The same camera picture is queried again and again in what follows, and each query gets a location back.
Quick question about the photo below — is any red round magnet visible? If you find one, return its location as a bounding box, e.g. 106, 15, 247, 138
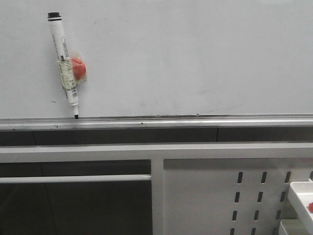
71, 58, 87, 81

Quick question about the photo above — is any white whiteboard marker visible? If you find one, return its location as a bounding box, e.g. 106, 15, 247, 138
47, 12, 79, 119

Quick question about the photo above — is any aluminium whiteboard tray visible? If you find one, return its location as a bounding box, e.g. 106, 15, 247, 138
0, 114, 313, 132

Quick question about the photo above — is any white whiteboard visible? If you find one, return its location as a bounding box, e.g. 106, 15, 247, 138
0, 0, 313, 118

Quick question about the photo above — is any white perforated pegboard panel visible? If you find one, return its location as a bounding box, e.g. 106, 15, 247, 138
164, 158, 313, 235

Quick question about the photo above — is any white plastic bin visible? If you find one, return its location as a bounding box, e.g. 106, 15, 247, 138
288, 182, 313, 235
278, 219, 306, 235

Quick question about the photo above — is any lower white plastic bin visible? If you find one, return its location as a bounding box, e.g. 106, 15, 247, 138
278, 219, 306, 235

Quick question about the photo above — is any small red object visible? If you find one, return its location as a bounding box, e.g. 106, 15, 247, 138
308, 203, 313, 213

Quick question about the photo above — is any white metal frame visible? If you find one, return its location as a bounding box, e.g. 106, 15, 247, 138
0, 142, 313, 235

